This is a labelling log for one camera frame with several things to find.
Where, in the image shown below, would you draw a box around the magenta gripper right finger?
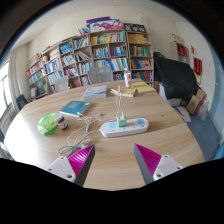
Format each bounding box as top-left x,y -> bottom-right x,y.
134,144 -> 182,184

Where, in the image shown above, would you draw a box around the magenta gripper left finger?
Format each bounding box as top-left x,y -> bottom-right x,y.
46,144 -> 95,186

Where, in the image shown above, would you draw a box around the green charger plug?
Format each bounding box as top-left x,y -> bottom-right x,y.
117,116 -> 127,127

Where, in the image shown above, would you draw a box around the small red-label jar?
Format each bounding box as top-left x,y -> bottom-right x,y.
55,114 -> 68,130

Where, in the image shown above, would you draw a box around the white power strip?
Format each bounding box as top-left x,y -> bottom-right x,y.
100,118 -> 149,138

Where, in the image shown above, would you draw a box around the green plastic bag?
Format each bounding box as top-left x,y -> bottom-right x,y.
37,112 -> 57,135

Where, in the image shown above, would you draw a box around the teal book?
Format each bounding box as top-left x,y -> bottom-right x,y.
60,101 -> 92,117

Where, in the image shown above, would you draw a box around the cardboard box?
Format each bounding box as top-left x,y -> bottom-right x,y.
187,89 -> 206,115

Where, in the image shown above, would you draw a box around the grey book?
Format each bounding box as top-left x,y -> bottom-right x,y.
83,85 -> 107,100

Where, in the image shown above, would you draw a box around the yellow book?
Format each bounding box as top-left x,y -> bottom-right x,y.
111,87 -> 136,97

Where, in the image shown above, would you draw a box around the yellow notebook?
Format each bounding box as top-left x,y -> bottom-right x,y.
133,82 -> 155,94

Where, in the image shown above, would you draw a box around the white chair left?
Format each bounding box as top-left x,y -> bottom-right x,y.
54,76 -> 69,93

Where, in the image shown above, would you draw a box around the black cloth cover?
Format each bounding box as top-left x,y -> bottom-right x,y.
153,52 -> 199,100

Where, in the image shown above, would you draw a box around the white bottle red label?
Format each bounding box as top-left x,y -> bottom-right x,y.
124,68 -> 132,88

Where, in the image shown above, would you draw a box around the grey mesh chair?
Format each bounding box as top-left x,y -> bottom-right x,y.
88,66 -> 113,84

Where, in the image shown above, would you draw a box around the wooden bookshelf with books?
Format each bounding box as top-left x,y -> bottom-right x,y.
26,29 -> 154,99

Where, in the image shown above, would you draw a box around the colourful boxes atop shelf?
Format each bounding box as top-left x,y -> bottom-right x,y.
78,17 -> 146,35

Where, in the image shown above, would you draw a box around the white power strip cord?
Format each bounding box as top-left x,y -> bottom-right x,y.
57,112 -> 118,158

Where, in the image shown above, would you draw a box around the white charger cable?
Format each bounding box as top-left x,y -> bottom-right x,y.
115,85 -> 125,118

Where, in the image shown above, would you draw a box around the small wall shelf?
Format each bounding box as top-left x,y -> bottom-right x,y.
170,42 -> 190,64

